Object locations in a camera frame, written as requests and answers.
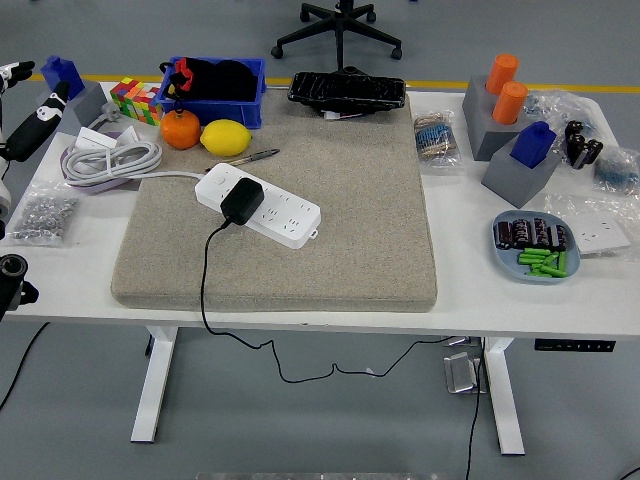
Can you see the black glossy tray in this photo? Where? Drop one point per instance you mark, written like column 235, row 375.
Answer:
column 345, row 92

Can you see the metal foot pedal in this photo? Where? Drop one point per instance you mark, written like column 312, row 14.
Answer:
column 460, row 341
column 462, row 372

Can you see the clear bag of blue parts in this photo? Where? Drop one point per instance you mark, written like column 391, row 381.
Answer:
column 617, row 170

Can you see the clear bag of resistors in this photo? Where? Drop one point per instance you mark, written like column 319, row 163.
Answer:
column 435, row 142

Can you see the green battery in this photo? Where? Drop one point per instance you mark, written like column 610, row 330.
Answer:
column 550, row 260
column 561, row 262
column 532, row 252
column 530, row 259
column 537, row 272
column 555, row 271

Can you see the clear bag around socket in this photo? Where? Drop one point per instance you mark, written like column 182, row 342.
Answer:
column 570, row 205

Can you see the white wall socket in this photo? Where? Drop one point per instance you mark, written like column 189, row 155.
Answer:
column 602, row 236

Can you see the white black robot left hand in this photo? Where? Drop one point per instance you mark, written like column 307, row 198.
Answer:
column 35, row 127

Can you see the black cloth with red trim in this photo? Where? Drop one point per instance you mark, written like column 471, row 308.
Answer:
column 225, row 80

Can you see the yellow lemon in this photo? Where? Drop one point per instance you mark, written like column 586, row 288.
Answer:
column 225, row 137

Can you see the grey-brown mat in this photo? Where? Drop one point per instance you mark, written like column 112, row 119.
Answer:
column 325, row 260

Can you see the blue block with neck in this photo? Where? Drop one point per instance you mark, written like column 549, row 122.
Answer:
column 62, row 70
column 532, row 145

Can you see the grey base with two holes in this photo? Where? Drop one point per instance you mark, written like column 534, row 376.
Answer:
column 480, row 125

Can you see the clear bag of metal nuts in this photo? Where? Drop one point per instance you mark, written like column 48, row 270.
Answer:
column 42, row 217

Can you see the black office chair base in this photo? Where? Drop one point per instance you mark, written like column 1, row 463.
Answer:
column 341, row 25

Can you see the orange cylinder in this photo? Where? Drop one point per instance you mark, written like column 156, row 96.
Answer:
column 509, row 102
column 502, row 72

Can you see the small white box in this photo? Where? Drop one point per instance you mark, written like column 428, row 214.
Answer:
column 94, row 139

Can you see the black table control panel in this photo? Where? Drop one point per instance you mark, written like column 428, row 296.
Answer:
column 573, row 345

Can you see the blue-grey plate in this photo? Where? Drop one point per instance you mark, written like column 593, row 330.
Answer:
column 505, row 262

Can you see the crumpled clear plastic bag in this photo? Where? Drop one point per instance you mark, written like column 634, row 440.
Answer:
column 560, row 107

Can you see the dark pen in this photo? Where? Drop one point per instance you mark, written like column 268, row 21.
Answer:
column 260, row 155

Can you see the white power strip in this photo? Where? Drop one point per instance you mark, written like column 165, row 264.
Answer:
column 290, row 215

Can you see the multicoloured puzzle cube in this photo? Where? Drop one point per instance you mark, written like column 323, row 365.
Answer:
column 131, row 100

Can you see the white card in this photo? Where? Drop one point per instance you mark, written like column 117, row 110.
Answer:
column 127, row 134

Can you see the grey block base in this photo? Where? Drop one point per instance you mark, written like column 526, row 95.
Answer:
column 515, row 182
column 87, row 105

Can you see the black plug adapter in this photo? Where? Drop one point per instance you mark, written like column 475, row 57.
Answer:
column 242, row 200

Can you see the white table leg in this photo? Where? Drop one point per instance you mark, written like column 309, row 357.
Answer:
column 155, row 385
column 505, row 400

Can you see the orange tangerine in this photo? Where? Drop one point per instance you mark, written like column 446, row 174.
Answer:
column 180, row 130

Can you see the blue plastic bin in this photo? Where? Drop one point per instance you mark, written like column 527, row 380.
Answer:
column 225, row 111

